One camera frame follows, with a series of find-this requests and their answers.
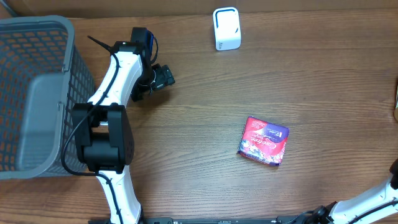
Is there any red purple pad package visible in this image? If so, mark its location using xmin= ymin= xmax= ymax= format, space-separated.
xmin=237 ymin=116 xmax=290 ymax=166

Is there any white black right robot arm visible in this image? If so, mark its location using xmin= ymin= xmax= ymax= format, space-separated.
xmin=305 ymin=161 xmax=397 ymax=224

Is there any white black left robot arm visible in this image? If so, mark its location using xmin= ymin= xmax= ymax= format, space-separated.
xmin=61 ymin=27 xmax=175 ymax=223

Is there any white barcode scanner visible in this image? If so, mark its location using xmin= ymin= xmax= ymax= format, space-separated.
xmin=213 ymin=7 xmax=241 ymax=51

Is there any gray plastic shopping basket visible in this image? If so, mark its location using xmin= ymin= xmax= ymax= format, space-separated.
xmin=1 ymin=16 xmax=95 ymax=180

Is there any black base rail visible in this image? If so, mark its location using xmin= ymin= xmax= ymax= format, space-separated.
xmin=88 ymin=216 xmax=366 ymax=224

